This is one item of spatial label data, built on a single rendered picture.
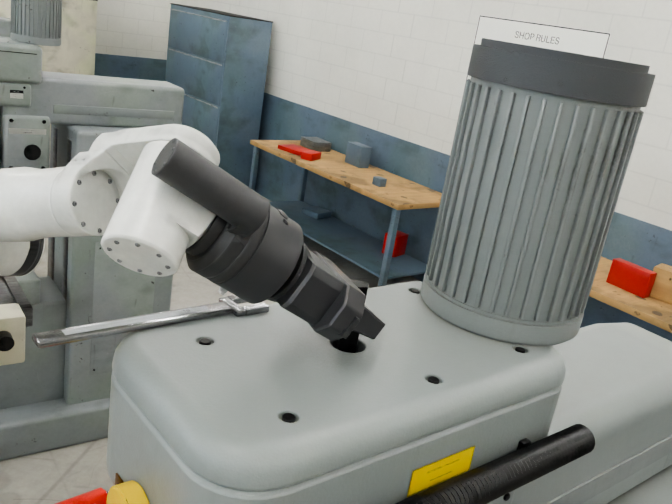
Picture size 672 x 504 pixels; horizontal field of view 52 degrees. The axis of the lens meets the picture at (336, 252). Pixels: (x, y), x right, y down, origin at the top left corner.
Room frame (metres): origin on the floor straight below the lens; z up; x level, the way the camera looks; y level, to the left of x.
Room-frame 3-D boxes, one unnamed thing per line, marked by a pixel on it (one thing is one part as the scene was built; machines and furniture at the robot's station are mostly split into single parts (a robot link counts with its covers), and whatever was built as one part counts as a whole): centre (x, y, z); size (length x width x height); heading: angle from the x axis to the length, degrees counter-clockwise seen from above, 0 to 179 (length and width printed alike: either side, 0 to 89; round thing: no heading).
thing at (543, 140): (0.82, -0.22, 2.05); 0.20 x 0.20 x 0.32
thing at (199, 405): (0.67, -0.04, 1.81); 0.47 x 0.26 x 0.16; 132
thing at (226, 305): (0.63, 0.16, 1.89); 0.24 x 0.04 x 0.01; 133
